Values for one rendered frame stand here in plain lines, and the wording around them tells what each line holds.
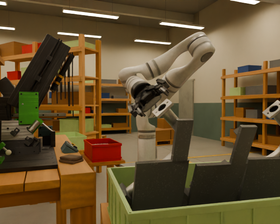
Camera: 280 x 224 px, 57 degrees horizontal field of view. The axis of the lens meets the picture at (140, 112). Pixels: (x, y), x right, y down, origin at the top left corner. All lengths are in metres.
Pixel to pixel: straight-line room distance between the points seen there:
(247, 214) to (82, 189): 0.71
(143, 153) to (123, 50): 10.15
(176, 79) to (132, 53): 10.34
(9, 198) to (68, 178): 0.26
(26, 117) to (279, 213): 1.43
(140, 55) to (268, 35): 5.72
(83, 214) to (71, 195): 0.10
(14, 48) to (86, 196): 4.62
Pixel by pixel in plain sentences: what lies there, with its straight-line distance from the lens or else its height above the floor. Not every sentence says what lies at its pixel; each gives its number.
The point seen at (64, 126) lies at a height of 0.83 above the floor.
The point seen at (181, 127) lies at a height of 1.13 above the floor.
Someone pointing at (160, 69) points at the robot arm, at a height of 1.33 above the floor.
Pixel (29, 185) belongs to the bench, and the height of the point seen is 0.87.
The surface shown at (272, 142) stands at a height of 0.33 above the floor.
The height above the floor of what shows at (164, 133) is 0.36.
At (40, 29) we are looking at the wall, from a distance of 10.97.
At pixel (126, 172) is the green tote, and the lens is 0.99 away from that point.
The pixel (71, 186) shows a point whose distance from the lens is 1.17.
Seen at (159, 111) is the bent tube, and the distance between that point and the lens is 0.68.
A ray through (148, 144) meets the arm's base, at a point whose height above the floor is 0.99.
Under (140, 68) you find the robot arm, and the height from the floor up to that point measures 1.33.
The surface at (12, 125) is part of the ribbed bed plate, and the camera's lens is 1.75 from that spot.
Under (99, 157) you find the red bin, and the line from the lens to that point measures 1.81.
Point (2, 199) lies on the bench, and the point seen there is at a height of 0.80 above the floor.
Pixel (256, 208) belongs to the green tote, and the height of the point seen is 0.94.
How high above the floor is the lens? 1.19
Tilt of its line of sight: 2 degrees down
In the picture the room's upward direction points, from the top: straight up
